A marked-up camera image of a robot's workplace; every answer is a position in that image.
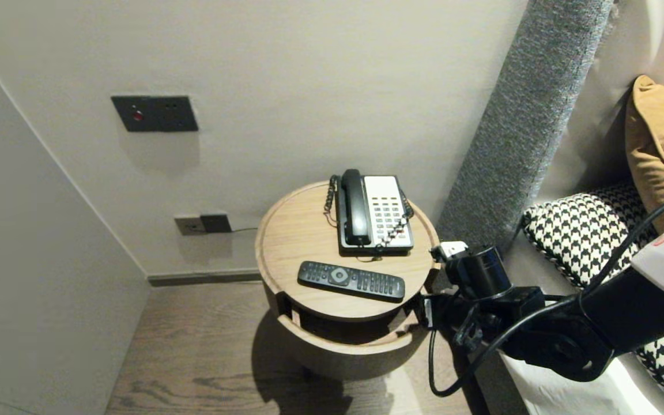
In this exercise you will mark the black plug adapter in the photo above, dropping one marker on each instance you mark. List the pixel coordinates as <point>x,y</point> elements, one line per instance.
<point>217,223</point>

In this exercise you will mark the white bed sheet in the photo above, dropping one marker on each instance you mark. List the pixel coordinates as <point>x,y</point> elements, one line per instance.
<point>551,392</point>

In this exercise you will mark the black white houndstooth pillow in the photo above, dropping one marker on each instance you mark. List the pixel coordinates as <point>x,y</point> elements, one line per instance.
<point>585,230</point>

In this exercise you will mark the black wall switch panel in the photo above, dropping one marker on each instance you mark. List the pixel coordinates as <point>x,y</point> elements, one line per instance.
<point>153,113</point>

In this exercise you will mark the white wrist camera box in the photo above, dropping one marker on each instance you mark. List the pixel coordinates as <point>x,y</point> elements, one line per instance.
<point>450,249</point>

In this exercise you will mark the grey wall baseboard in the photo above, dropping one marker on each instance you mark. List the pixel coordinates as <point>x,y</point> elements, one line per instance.
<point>205,278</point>

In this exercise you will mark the white bed pillow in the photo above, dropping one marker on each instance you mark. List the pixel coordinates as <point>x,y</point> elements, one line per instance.
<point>643,34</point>

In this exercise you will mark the round wooden nightstand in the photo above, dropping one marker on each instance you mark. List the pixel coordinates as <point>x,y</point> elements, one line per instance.
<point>303,230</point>

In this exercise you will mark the black TV remote control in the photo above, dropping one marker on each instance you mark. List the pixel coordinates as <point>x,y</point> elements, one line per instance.
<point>349,280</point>

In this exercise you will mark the black telephone handset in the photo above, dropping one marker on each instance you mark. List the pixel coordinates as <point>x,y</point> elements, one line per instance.
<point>355,207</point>

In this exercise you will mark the grey upholstered bed base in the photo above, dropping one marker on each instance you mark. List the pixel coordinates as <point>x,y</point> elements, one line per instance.
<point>490,392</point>

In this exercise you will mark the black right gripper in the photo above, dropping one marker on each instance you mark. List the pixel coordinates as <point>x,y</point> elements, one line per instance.
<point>441,311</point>

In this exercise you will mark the grey upholstered headboard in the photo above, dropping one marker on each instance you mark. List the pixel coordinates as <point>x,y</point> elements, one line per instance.
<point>516,127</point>

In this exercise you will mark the silver wall socket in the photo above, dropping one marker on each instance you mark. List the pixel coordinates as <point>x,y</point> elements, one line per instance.
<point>188,225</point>

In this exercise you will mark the curved wooden nightstand drawer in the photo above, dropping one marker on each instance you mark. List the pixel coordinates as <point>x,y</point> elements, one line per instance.
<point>343,357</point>

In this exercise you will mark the mustard brown pillow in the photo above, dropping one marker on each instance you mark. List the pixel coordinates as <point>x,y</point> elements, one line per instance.
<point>663,150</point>

